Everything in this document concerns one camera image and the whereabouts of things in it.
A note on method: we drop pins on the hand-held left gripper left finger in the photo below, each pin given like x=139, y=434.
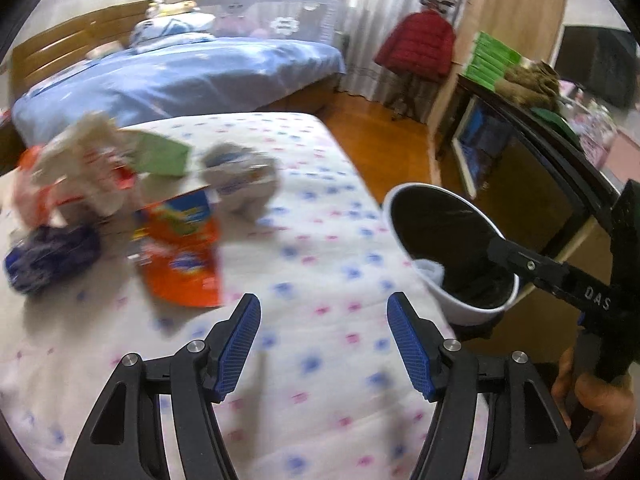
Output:
x=240, y=345

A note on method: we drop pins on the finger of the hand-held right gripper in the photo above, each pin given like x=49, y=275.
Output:
x=525, y=262

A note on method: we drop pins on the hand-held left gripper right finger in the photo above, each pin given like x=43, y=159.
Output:
x=410, y=345

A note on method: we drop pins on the white trash bin black liner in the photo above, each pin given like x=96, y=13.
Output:
x=450, y=305

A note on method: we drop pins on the orange snack bag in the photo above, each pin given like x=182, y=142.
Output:
x=185, y=265

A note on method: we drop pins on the white blue wrapper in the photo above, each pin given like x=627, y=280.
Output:
x=240, y=175

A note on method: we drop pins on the green milk carton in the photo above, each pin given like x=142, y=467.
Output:
x=162, y=155

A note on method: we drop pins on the dark blue wrapper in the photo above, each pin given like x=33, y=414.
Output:
x=50, y=257

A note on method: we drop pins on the white tissue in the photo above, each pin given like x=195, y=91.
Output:
x=85, y=145

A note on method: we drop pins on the red plastic wrapper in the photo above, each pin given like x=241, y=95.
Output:
x=32, y=185

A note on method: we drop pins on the person's right hand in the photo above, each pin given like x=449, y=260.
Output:
x=600, y=410

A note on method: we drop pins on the dotted white bed sheet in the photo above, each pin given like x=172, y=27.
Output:
x=310, y=240

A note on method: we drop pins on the green cloth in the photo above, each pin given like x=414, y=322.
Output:
x=552, y=120

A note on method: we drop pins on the pink patterned clutter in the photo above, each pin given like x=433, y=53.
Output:
x=595, y=125

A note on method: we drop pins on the brown furry cloth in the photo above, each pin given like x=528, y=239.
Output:
x=530, y=85

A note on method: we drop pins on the dark wooden coat rack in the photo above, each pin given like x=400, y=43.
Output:
x=407, y=95

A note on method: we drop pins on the stack of green boxes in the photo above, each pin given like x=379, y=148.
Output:
x=492, y=60

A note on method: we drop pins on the black television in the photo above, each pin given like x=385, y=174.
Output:
x=595, y=60

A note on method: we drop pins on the red down jacket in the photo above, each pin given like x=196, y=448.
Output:
x=415, y=45

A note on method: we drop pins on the wooden wardrobe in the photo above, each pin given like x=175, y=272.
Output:
x=515, y=0

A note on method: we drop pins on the bed with blue duvet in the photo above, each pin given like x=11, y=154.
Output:
x=200, y=75

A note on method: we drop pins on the light patterned curtain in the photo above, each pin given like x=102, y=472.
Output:
x=370, y=10

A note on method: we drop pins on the folded blue white blanket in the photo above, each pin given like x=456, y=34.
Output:
x=170, y=27

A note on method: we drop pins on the yellow plush toys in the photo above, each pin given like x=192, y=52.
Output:
x=170, y=7

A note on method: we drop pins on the wooden headboard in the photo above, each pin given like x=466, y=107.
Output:
x=60, y=45

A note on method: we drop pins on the grey bed guard rail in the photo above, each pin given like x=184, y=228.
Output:
x=280, y=22

